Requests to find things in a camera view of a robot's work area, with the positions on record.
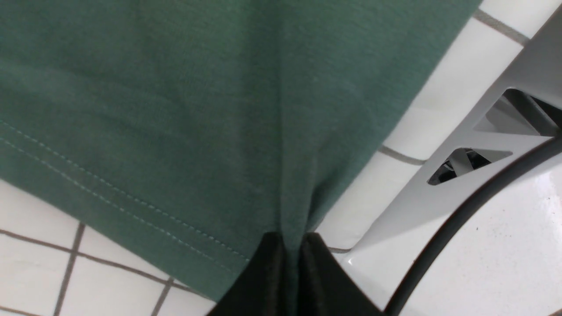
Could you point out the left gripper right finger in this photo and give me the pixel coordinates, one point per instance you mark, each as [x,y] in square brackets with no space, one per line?
[325,288]

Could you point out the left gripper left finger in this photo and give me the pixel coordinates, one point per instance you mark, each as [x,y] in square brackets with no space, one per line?
[259,289]

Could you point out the green long-sleeve top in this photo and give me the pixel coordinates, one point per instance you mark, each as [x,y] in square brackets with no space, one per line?
[184,130]

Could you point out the white grid-pattern table cloth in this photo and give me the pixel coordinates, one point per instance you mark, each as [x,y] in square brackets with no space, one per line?
[74,270]

